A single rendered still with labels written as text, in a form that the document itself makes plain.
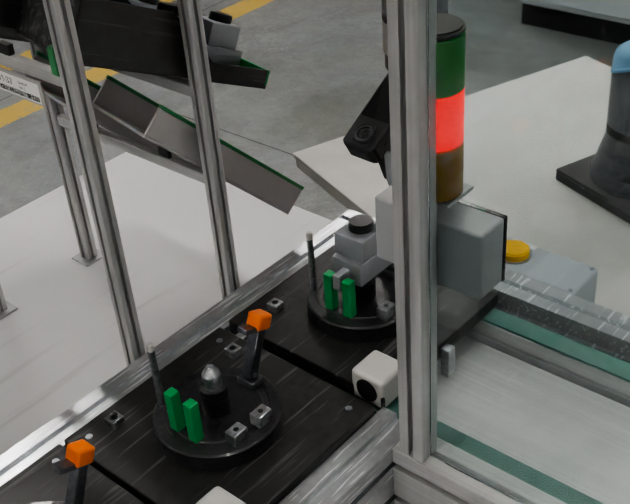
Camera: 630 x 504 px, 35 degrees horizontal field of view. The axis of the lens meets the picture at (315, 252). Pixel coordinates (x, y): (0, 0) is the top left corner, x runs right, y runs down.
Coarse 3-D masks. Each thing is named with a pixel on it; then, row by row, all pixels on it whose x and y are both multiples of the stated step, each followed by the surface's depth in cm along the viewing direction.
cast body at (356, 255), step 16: (352, 224) 116; (368, 224) 116; (336, 240) 117; (352, 240) 115; (368, 240) 115; (336, 256) 118; (352, 256) 116; (368, 256) 116; (336, 272) 117; (352, 272) 117; (368, 272) 117; (336, 288) 117
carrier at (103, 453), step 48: (144, 384) 114; (192, 384) 111; (240, 384) 110; (288, 384) 112; (96, 432) 108; (144, 432) 107; (192, 432) 102; (240, 432) 101; (288, 432) 106; (336, 432) 105; (144, 480) 102; (192, 480) 101; (240, 480) 101; (288, 480) 100
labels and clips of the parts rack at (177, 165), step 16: (0, 48) 109; (48, 48) 102; (0, 80) 111; (16, 80) 109; (32, 80) 107; (32, 96) 108; (112, 144) 135; (128, 144) 133; (160, 160) 129; (176, 160) 128; (192, 176) 126
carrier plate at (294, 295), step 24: (288, 288) 127; (240, 312) 124; (288, 312) 123; (264, 336) 120; (288, 336) 119; (312, 336) 119; (288, 360) 118; (312, 360) 115; (336, 360) 115; (360, 360) 115; (336, 384) 114
